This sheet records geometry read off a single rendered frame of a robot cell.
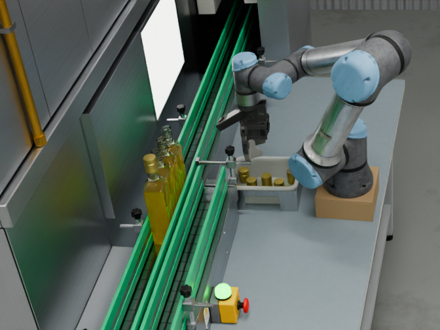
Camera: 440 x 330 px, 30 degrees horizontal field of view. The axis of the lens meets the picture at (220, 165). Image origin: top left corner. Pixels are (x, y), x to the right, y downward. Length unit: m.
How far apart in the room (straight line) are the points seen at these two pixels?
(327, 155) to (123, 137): 0.57
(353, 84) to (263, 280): 0.66
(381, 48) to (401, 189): 1.93
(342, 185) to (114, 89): 0.74
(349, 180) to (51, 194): 0.94
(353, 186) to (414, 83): 2.32
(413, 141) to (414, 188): 0.40
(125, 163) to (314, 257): 0.61
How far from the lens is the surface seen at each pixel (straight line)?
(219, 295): 2.20
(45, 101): 1.94
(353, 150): 2.40
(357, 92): 2.01
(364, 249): 2.44
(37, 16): 1.92
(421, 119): 4.42
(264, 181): 2.64
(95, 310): 2.18
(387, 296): 3.37
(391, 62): 2.04
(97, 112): 2.16
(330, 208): 2.53
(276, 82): 2.30
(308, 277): 2.35
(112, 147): 2.26
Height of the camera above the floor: 2.35
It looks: 34 degrees down
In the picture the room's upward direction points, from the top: 8 degrees counter-clockwise
